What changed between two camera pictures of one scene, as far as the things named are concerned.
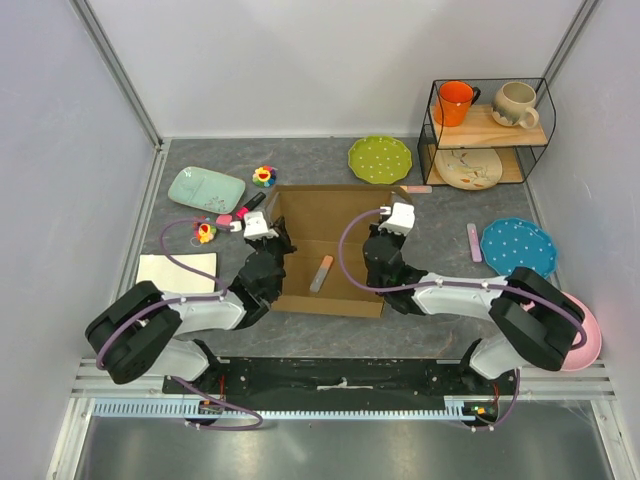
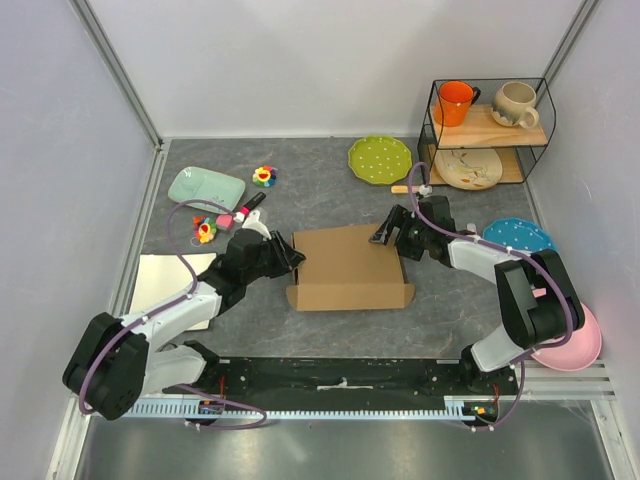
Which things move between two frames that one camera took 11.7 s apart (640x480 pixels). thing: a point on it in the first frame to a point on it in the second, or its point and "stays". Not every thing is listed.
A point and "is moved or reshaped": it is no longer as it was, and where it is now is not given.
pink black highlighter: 251,205 stays
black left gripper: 281,228 to 289,256
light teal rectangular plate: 207,189 stays
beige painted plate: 469,168 stays
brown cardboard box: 314,219 is moved or reshaped
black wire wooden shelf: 485,130 stays
